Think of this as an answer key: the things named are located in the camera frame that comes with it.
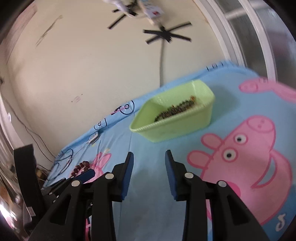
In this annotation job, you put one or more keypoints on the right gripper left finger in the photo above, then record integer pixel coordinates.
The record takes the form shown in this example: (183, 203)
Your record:
(66, 218)

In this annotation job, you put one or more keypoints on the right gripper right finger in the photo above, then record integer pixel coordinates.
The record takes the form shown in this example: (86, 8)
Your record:
(216, 202)

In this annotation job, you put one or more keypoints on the light green plastic basket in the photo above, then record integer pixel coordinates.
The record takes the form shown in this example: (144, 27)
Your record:
(175, 112)

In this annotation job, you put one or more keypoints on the Peppa Pig bed sheet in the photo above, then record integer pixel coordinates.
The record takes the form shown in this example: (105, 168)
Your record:
(250, 144)

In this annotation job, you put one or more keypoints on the black tape cross on wall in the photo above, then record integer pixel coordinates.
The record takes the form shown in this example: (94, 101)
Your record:
(167, 34)

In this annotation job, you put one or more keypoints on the white window frame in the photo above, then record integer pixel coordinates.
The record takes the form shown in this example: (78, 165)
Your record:
(253, 34)

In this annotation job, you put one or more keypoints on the white charger box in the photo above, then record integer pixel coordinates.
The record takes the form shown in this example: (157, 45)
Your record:
(93, 138)

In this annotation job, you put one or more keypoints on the white power strip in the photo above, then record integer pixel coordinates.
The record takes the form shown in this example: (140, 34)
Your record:
(150, 9)

